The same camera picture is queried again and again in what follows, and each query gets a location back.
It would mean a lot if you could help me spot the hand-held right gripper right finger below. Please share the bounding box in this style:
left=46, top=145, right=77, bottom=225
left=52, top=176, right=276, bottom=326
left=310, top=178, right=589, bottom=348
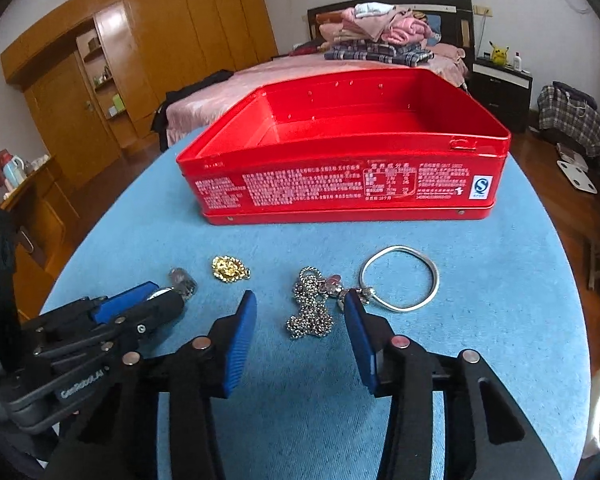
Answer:
left=342, top=291, right=563, bottom=480

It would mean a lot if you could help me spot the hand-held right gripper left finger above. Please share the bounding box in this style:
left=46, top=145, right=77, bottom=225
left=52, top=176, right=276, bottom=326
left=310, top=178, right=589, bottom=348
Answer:
left=50, top=290, right=258, bottom=480

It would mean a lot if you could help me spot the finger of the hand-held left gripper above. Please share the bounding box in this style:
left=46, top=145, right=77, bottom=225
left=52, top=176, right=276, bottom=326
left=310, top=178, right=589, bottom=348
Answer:
left=22, top=282, right=161, bottom=342
left=32, top=292, right=186, bottom=367

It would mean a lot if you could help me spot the silver wrist watch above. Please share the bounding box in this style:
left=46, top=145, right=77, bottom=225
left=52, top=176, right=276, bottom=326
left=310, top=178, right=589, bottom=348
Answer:
left=147, top=267, right=198, bottom=306

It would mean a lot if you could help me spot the silver chain necklace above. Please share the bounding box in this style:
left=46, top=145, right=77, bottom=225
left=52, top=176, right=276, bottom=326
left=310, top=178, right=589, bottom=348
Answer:
left=285, top=266, right=343, bottom=341

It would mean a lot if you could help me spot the red tin box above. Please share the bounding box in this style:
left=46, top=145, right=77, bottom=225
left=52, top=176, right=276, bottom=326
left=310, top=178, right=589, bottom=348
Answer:
left=175, top=67, right=512, bottom=225

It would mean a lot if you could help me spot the gold pendant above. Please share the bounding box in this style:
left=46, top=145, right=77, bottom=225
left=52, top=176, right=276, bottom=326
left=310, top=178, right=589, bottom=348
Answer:
left=210, top=255, right=253, bottom=283

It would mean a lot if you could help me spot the thin silver charm bangle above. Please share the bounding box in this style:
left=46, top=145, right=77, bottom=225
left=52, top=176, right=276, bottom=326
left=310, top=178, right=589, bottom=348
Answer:
left=337, top=245, right=440, bottom=314

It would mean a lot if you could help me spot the wooden dresser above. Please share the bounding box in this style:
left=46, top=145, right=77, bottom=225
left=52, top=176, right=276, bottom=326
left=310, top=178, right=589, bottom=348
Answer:
left=0, top=152, right=81, bottom=321

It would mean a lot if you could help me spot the light blue kettle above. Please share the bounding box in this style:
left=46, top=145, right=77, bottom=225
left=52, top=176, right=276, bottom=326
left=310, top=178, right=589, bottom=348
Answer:
left=2, top=155, right=28, bottom=193

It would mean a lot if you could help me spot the wooden door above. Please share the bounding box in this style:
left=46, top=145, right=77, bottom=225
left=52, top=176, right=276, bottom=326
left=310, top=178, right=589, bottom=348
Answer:
left=25, top=52, right=123, bottom=163

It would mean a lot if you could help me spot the black clothing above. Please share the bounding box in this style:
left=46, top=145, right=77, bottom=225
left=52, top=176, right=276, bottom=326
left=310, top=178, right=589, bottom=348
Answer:
left=150, top=70, right=236, bottom=153

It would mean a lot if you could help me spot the bed with pink cover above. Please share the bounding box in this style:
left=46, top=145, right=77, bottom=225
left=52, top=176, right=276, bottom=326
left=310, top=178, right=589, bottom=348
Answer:
left=165, top=0, right=476, bottom=148

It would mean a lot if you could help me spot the white bathroom scale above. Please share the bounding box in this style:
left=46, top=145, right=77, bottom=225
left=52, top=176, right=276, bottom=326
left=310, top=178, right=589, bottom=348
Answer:
left=556, top=159, right=592, bottom=186

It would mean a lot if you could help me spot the wooden wardrobe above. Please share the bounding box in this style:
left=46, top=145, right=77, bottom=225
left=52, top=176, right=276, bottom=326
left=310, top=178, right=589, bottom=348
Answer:
left=0, top=0, right=278, bottom=161

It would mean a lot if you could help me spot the dark nightstand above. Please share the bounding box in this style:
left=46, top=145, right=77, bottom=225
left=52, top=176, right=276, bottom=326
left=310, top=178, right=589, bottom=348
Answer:
left=467, top=56, right=533, bottom=133

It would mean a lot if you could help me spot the plaid bag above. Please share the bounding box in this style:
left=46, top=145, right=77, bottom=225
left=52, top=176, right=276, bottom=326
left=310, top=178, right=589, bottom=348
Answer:
left=537, top=81, right=600, bottom=158

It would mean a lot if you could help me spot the stack of folded clothes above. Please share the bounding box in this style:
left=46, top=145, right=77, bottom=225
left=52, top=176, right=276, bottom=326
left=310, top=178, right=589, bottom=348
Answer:
left=316, top=2, right=443, bottom=67

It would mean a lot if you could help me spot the pile of folded clothes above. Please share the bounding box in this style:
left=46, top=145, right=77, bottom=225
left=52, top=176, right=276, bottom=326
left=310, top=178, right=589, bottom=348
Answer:
left=307, top=0, right=476, bottom=61

